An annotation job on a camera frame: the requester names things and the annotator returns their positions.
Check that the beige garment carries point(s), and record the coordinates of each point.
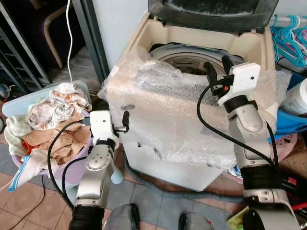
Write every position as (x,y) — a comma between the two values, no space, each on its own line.
(57,143)

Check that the blue plastic basin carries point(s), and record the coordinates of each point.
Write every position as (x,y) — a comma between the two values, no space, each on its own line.
(290,122)

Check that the purple laundry basin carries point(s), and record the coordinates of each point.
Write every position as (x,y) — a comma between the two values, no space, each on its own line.
(64,172)

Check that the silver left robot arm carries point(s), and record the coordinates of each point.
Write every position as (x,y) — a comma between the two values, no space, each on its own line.
(93,179)

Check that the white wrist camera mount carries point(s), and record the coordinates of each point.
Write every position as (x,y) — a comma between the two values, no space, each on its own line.
(101,124)
(243,79)

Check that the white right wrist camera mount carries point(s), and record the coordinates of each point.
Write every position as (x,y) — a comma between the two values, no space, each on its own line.
(243,79)

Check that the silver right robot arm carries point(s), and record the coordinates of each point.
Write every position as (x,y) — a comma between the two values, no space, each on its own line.
(252,139)

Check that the white cloth with blue trim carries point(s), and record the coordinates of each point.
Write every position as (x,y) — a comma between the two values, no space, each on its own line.
(21,175)

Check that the dark metal rack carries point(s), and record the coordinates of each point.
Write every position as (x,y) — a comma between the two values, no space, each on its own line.
(17,52)

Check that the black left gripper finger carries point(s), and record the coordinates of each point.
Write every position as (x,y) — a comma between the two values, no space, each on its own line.
(126,119)

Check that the grey robot left leg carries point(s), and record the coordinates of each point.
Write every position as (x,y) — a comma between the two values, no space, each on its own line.
(120,218)

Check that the teal and pink clothes hangers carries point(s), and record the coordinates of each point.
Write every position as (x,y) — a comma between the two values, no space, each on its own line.
(290,40)

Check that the dark chair with wooden frame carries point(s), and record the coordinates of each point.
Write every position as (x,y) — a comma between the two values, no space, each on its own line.
(45,26)

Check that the clear bubble wrap sheet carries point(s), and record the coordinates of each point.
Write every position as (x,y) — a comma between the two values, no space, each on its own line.
(158,110)

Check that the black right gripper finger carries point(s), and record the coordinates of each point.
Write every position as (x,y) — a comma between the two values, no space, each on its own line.
(228,64)
(211,74)

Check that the grey robot leg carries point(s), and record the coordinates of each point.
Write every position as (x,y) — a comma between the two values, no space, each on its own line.
(120,218)
(196,222)

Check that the grey hanger rail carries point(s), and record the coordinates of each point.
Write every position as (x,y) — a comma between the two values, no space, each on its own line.
(292,19)

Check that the white top-load washing machine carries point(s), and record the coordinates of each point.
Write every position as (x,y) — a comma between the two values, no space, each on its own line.
(158,158)

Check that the dark washing machine lid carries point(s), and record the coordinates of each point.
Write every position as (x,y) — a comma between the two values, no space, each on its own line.
(211,13)

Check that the yellow-green cloth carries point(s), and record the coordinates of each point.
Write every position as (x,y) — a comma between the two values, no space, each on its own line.
(236,219)

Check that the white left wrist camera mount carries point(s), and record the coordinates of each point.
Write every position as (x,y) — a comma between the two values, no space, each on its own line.
(101,124)

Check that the pale green garment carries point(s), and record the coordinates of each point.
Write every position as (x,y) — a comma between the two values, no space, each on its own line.
(14,128)

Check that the grey robot right leg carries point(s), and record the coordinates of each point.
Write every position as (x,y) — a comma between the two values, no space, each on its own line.
(196,222)

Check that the white jar with green lid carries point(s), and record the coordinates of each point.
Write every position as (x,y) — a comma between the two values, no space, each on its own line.
(298,98)

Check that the white patterned garment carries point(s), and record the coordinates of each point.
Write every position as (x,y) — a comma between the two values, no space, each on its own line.
(53,108)

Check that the grey floor mat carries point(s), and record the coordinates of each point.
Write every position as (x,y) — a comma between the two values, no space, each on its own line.
(158,203)

